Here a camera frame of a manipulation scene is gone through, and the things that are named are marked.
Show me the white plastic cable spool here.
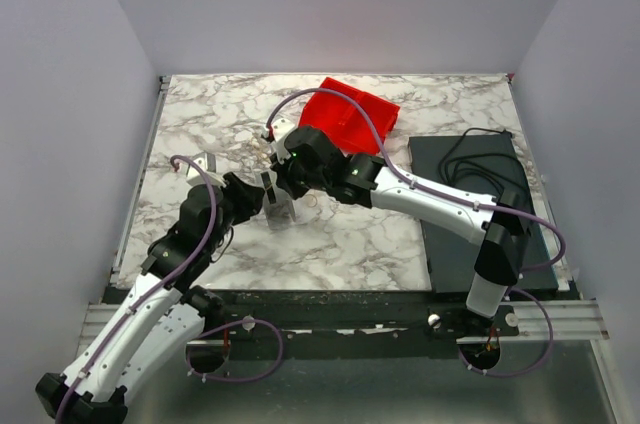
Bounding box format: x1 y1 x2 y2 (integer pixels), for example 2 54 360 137
255 170 296 231

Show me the aluminium extrusion rail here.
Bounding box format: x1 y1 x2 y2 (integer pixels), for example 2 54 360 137
77 300 610 354

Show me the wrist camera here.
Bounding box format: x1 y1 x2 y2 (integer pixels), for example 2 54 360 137
169 152 225 187
261 118 297 163

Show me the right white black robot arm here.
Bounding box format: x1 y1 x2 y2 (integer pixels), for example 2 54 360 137
267 123 529 318

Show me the black flat box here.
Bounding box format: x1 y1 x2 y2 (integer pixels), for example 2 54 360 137
407 133 559 294

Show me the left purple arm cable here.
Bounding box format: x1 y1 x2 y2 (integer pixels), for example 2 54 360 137
53 156 219 424

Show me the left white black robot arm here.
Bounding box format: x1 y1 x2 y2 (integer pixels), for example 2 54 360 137
35 173 265 423

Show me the thin yellow wire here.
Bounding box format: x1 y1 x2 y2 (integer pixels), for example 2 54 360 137
247 131 321 210

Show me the red plastic bin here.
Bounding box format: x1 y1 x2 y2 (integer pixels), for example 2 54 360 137
299 77 400 155

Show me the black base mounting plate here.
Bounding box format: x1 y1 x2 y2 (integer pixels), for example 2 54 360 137
186 290 519 369

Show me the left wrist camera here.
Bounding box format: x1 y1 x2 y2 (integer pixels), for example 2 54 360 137
169 152 225 187

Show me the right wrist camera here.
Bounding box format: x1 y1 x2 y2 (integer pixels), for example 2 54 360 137
261 118 297 163

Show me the black coiled cable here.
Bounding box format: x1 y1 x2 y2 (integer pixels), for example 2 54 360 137
438 127 531 205

